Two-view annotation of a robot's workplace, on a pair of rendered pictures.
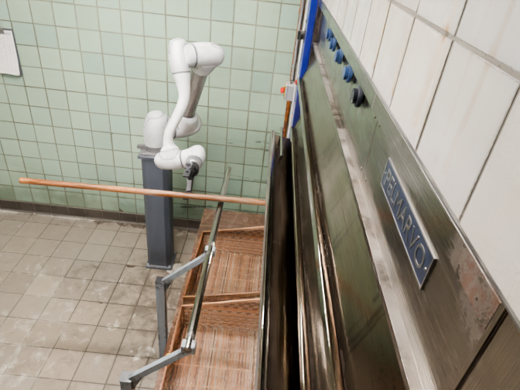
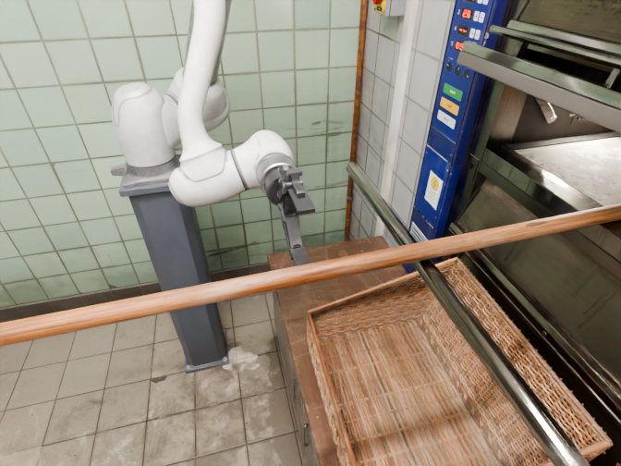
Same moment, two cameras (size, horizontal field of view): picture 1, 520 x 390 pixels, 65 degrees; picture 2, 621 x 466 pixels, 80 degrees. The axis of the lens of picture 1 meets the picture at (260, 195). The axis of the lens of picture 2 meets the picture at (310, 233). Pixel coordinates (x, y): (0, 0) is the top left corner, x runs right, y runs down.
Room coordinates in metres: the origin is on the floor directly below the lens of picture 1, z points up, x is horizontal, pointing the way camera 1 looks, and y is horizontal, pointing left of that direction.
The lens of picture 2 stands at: (1.27, 0.49, 1.59)
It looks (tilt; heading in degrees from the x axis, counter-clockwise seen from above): 38 degrees down; 347
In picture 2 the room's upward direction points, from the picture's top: straight up
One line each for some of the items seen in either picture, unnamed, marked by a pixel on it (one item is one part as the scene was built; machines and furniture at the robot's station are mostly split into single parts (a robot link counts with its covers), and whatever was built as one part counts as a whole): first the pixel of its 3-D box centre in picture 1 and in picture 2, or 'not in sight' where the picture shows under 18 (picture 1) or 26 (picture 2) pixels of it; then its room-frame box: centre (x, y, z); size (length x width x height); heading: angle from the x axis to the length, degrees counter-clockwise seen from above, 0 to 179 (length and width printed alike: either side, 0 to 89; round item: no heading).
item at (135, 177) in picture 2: (153, 146); (147, 165); (2.45, 0.75, 1.03); 0.22 x 0.18 x 0.06; 91
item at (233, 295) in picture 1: (234, 267); (420, 378); (1.71, 0.09, 0.72); 0.56 x 0.49 x 0.28; 0
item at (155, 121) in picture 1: (157, 128); (144, 122); (2.46, 0.73, 1.17); 0.18 x 0.16 x 0.22; 128
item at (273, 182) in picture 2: (191, 171); (285, 194); (1.91, 0.39, 1.19); 0.09 x 0.07 x 0.08; 2
